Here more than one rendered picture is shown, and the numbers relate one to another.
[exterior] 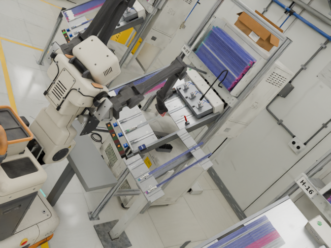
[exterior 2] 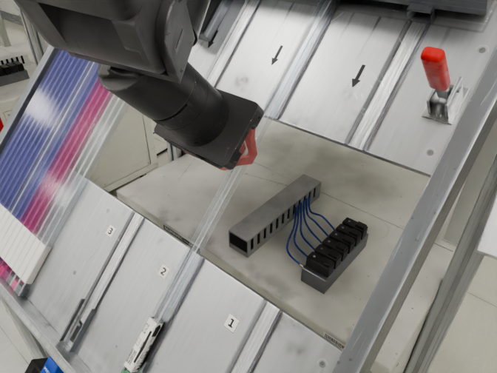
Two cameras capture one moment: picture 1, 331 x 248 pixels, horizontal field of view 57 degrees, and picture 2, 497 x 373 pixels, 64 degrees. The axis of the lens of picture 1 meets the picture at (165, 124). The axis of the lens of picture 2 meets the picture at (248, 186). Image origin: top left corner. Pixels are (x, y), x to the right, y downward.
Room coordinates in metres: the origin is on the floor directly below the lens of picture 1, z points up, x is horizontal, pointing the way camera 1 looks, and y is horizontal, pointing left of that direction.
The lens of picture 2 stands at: (1.74, 0.06, 1.18)
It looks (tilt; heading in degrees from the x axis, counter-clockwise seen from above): 35 degrees down; 0
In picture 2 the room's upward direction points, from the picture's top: straight up
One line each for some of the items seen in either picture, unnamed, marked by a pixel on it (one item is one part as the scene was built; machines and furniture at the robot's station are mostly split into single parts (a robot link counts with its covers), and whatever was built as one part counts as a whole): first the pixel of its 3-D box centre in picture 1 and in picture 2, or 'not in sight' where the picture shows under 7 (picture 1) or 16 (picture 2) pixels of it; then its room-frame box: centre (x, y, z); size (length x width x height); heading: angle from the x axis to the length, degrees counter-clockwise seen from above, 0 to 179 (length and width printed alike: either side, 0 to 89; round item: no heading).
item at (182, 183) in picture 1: (150, 160); (301, 273); (2.53, -0.10, 0.31); 0.70 x 0.65 x 0.62; 49
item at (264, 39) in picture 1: (262, 31); not in sight; (2.70, -0.18, 1.82); 0.68 x 0.30 x 0.20; 49
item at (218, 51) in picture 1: (225, 58); not in sight; (2.40, -0.06, 1.52); 0.51 x 0.13 x 0.27; 49
